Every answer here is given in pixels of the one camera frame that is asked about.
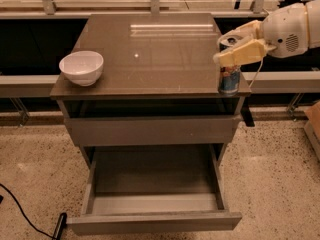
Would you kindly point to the cardboard box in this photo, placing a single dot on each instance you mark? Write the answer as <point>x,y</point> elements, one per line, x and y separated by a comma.
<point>312,127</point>

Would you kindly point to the black floor device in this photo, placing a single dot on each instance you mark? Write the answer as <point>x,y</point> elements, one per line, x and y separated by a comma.
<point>60,225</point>

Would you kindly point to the white ceramic bowl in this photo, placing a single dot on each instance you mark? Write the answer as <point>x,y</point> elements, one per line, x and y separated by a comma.
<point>83,68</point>

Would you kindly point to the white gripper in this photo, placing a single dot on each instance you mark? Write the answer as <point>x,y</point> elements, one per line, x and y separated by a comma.
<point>284,30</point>

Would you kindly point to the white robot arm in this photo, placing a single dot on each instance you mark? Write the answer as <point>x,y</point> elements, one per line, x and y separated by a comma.
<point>313,21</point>

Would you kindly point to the open middle drawer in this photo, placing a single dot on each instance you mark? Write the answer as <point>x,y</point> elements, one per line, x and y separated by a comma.
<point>151,189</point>

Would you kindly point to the top drawer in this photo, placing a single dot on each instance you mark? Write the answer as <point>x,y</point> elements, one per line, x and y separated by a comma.
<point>152,130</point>

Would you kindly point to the grey drawer cabinet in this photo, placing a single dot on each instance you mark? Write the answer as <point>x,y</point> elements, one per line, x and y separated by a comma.
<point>153,67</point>

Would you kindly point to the Red Bull can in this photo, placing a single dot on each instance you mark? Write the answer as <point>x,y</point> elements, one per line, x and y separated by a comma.
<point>229,76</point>

